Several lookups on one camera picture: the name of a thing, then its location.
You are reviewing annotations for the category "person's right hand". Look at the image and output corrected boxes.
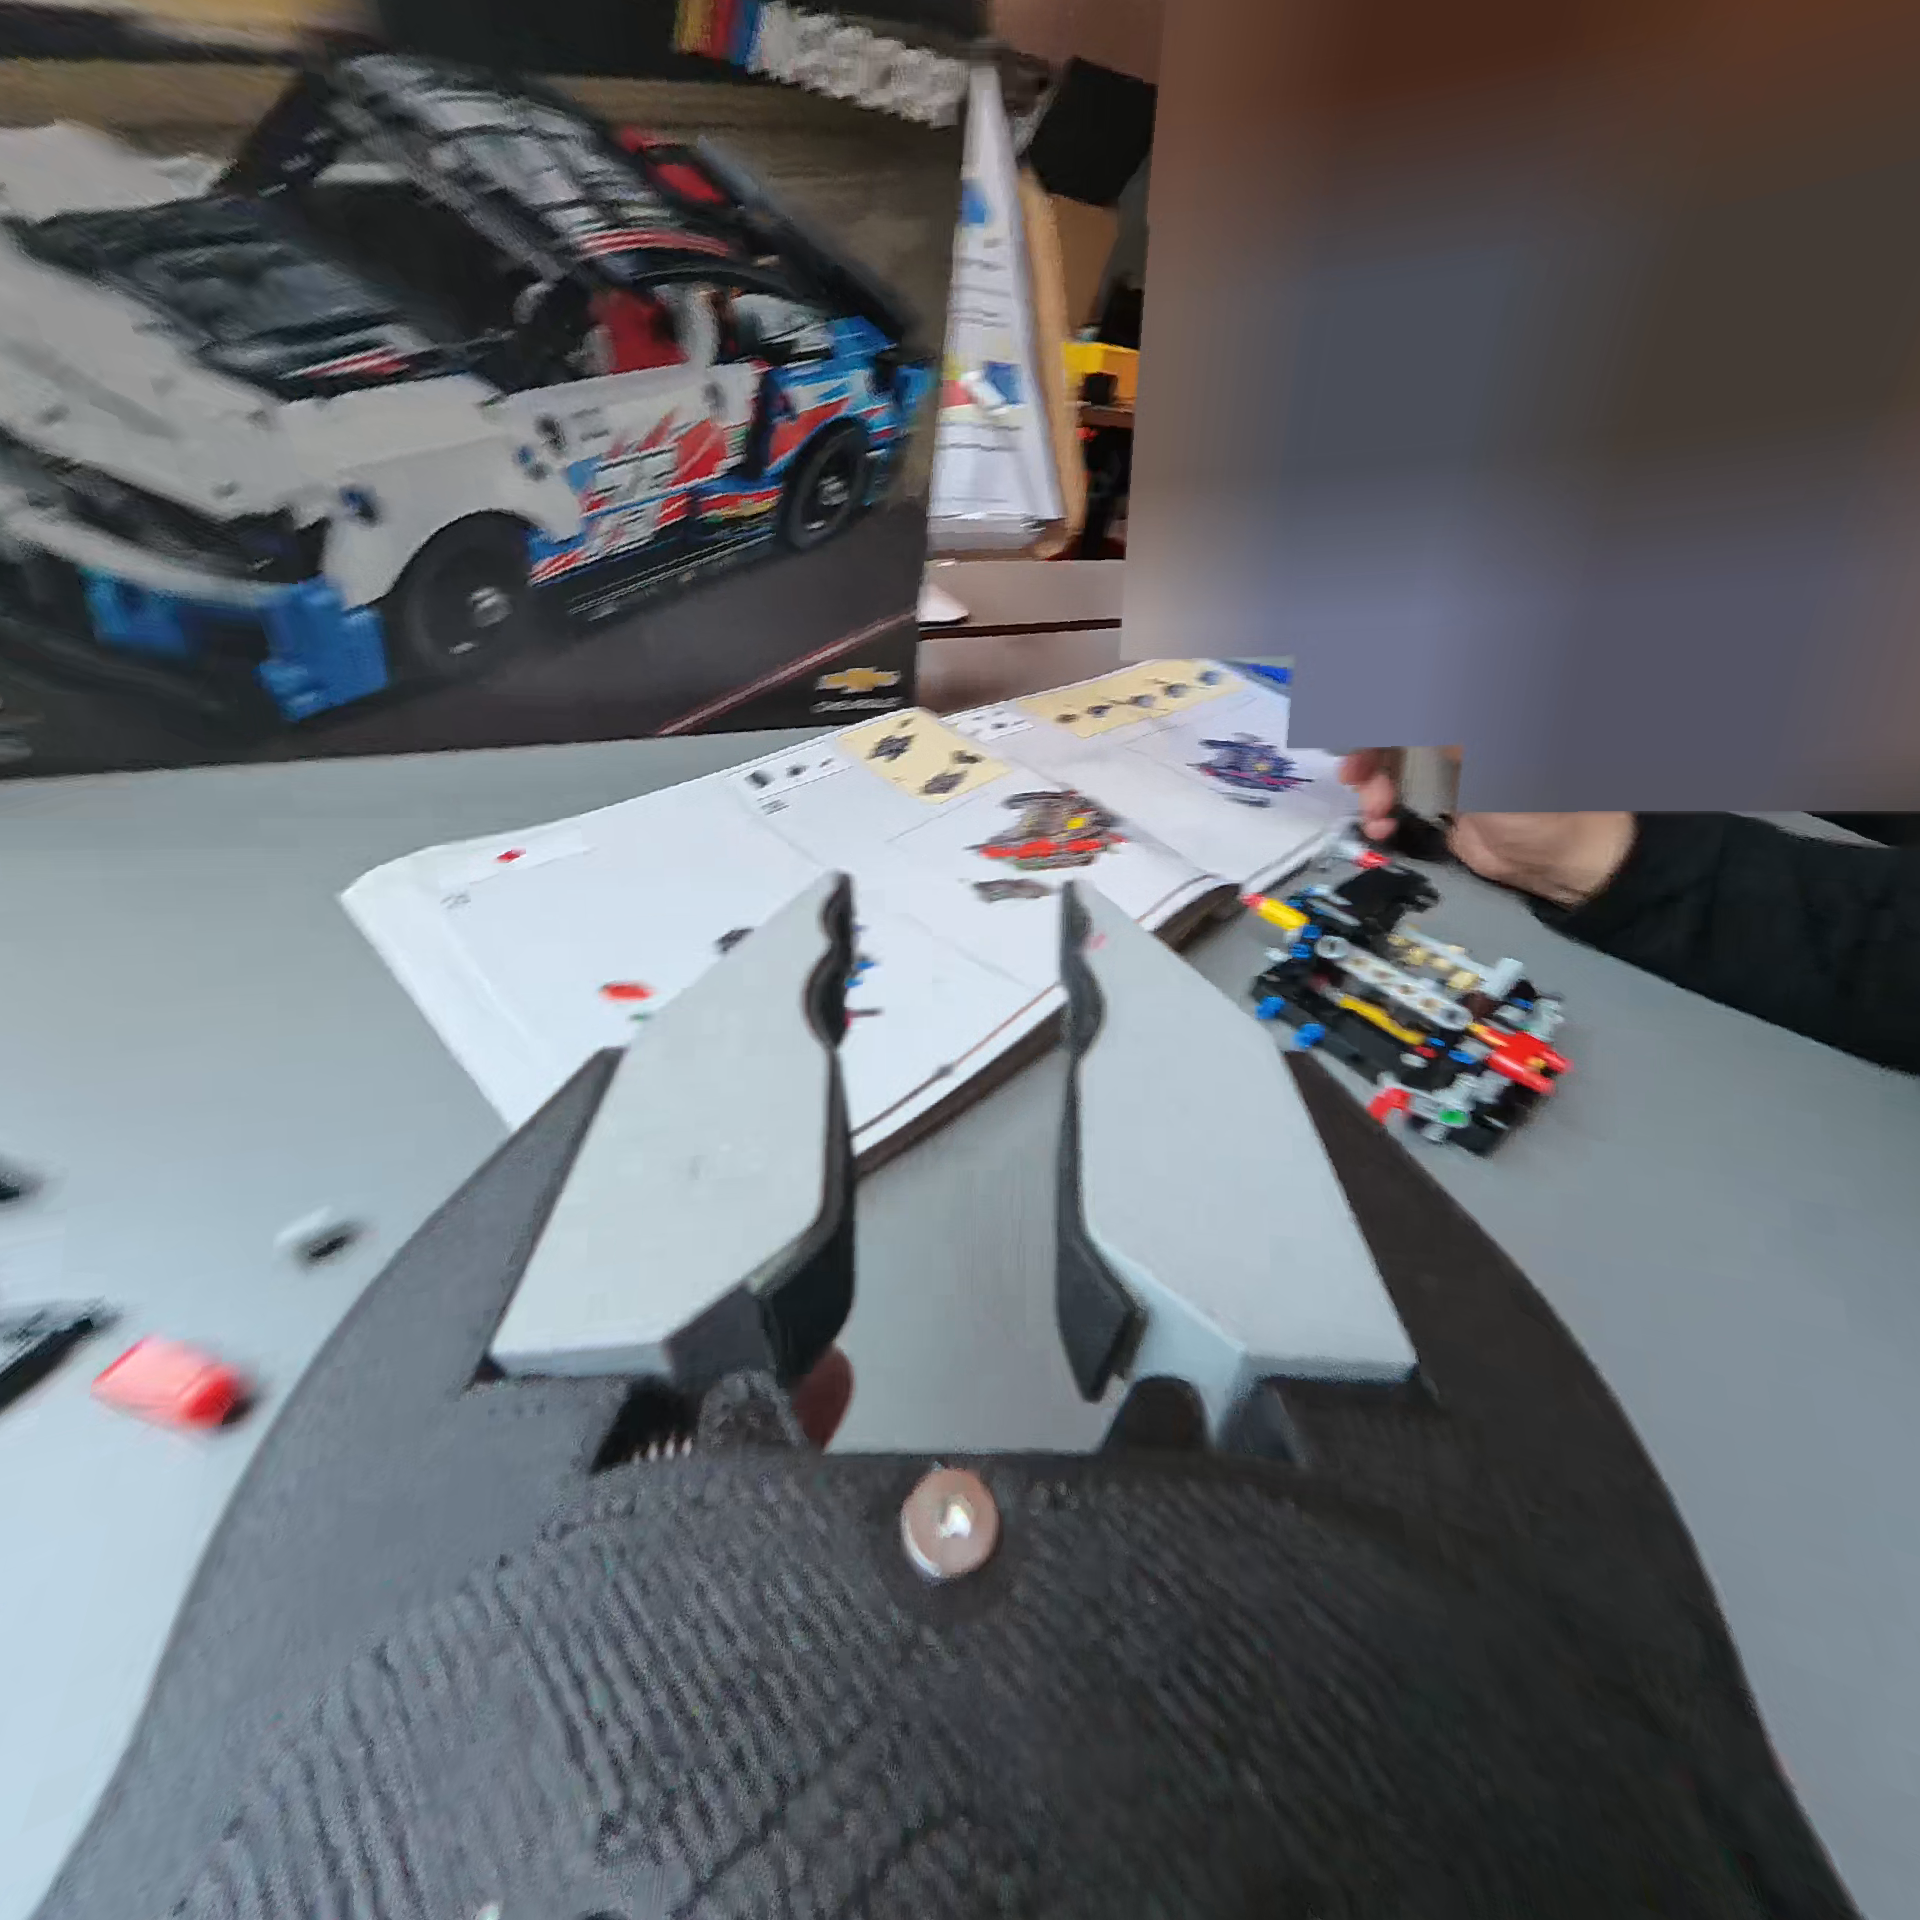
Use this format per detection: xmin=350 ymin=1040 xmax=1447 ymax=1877
xmin=1337 ymin=746 xmax=1640 ymax=913

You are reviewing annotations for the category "black lego car box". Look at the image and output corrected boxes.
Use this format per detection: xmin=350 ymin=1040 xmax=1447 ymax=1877
xmin=0 ymin=0 xmax=969 ymax=786

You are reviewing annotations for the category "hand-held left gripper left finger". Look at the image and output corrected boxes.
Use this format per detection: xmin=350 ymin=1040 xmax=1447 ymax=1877
xmin=486 ymin=870 xmax=860 ymax=1387

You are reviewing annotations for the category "printed paper instruction sheet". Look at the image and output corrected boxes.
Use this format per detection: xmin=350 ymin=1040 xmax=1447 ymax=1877
xmin=923 ymin=66 xmax=1085 ymax=560

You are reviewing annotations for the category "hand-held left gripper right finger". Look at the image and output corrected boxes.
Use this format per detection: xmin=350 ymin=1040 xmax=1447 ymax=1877
xmin=1054 ymin=883 xmax=1421 ymax=1452

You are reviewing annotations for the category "lego instruction booklet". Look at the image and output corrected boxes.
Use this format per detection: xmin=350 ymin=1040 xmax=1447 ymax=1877
xmin=338 ymin=656 xmax=1370 ymax=1176

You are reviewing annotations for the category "lego car chassis assembly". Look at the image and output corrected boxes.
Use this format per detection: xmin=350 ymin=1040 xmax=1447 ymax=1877
xmin=1247 ymin=858 xmax=1573 ymax=1161

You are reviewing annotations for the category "red lego piece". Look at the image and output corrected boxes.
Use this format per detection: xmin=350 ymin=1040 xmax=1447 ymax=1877
xmin=90 ymin=1332 xmax=254 ymax=1430

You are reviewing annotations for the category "person's right forearm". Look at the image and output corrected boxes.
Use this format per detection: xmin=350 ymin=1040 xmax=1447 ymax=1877
xmin=1529 ymin=810 xmax=1920 ymax=1081

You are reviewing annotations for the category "flat black lego piece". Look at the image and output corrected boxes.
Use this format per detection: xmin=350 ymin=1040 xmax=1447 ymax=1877
xmin=0 ymin=1299 xmax=120 ymax=1417

